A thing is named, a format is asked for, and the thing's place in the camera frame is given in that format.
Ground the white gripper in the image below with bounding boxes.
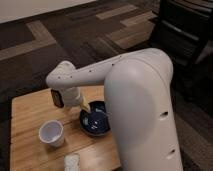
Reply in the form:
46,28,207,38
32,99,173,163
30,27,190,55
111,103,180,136
61,87,91,113

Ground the dark blue ceramic bowl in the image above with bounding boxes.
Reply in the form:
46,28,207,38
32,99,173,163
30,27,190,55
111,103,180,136
79,101,110,136

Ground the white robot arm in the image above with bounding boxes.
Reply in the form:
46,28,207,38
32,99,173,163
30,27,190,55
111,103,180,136
46,48,183,171

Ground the white paper cup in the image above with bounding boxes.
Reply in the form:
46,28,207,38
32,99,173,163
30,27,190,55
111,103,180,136
38,120,64,147

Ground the white sponge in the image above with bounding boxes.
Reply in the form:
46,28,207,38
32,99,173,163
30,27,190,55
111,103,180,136
64,154,80,171

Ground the black furniture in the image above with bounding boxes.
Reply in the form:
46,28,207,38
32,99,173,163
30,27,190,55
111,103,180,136
149,0,213,66

